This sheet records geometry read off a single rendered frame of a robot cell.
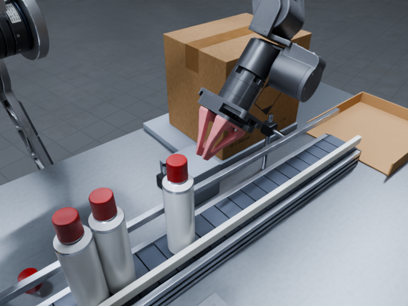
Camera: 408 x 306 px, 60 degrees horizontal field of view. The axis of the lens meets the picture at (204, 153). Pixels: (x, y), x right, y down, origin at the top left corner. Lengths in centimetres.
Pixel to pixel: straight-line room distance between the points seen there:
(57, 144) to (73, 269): 215
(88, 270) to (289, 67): 40
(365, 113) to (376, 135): 13
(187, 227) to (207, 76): 38
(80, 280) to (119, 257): 6
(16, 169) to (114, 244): 202
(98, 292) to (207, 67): 52
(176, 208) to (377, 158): 64
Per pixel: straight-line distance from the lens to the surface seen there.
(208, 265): 69
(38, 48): 105
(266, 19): 55
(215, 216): 73
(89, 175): 95
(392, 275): 79
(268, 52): 56
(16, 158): 262
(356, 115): 124
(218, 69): 81
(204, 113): 56
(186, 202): 57
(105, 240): 53
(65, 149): 258
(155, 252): 68
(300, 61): 54
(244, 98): 55
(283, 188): 76
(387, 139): 115
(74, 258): 51
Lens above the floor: 142
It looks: 37 degrees down
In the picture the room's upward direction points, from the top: straight up
